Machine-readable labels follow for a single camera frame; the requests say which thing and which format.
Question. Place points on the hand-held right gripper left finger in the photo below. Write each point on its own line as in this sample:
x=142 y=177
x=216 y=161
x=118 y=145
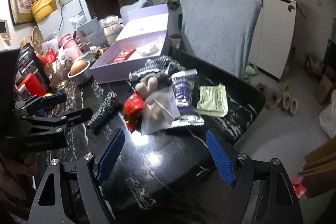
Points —
x=110 y=153

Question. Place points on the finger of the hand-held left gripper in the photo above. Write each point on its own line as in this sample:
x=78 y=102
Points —
x=53 y=99
x=76 y=115

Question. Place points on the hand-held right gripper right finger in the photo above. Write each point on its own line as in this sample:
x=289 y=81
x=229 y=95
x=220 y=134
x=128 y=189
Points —
x=220 y=158

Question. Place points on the red snack packet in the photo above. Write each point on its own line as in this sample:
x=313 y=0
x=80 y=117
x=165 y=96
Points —
x=132 y=108

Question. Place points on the lavender gift box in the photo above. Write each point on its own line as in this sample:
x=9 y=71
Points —
x=105 y=71

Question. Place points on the clear zip bag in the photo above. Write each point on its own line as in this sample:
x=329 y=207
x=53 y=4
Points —
x=157 y=113

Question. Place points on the purple silver snack packet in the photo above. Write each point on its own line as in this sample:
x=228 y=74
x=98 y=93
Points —
x=182 y=92

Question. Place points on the checkered fabric headband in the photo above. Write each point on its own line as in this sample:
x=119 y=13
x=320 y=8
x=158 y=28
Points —
x=157 y=66

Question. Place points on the person's left forearm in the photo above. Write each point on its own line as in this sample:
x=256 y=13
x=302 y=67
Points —
x=11 y=205

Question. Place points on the person's left hand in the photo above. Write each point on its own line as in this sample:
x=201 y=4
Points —
x=18 y=166

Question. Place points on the red plastic container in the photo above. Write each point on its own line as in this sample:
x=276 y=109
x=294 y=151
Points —
x=32 y=85

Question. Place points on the checkered fabric roll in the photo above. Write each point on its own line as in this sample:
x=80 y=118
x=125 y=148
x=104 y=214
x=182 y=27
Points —
x=103 y=111

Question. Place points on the steel bowl with brown egg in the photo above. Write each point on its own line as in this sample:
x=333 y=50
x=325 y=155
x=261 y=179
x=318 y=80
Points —
x=78 y=69

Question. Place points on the black printed box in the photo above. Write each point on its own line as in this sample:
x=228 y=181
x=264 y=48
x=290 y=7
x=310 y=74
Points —
x=27 y=61

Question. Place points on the pink cup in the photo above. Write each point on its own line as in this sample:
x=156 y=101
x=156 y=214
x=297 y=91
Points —
x=69 y=45

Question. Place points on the pale green packet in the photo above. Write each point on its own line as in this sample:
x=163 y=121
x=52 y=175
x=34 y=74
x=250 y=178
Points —
x=212 y=100

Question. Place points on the woven fan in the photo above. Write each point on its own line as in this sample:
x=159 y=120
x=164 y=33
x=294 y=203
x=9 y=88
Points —
x=37 y=39

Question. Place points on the beige plush toy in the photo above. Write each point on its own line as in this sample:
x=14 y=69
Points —
x=145 y=86

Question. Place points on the white carton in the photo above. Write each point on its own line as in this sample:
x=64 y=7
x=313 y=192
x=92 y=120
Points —
x=90 y=31

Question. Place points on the beige fuzzy slipper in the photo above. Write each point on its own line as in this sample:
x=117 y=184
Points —
x=293 y=106
x=286 y=101
x=262 y=88
x=274 y=99

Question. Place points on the pink red packet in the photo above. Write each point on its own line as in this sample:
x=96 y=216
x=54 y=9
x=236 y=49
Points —
x=299 y=188

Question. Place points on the yellow pot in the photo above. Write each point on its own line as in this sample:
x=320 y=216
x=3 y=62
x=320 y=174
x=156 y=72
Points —
x=43 y=10

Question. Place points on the white ceramic jar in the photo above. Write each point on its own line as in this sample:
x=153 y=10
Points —
x=111 y=29

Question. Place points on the white fridge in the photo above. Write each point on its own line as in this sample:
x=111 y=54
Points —
x=73 y=10

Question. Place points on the green slipper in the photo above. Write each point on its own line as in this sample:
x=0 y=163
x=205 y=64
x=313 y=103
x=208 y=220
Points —
x=283 y=86
x=250 y=71

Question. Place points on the crumpled clear bag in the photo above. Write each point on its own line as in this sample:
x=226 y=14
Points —
x=148 y=49

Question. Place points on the stack of flat cardboard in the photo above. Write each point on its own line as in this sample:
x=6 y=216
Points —
x=321 y=169

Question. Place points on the framed picture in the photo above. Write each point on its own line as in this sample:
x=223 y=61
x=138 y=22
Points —
x=19 y=1

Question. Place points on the white plastic bag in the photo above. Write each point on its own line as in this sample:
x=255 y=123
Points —
x=329 y=120

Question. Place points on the chair with grey leaf cover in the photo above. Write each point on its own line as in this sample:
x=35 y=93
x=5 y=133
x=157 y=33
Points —
x=218 y=29

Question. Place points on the white cabinet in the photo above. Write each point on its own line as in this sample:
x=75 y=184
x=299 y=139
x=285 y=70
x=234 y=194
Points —
x=273 y=29

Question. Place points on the wall intercom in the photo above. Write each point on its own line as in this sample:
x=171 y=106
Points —
x=4 y=29

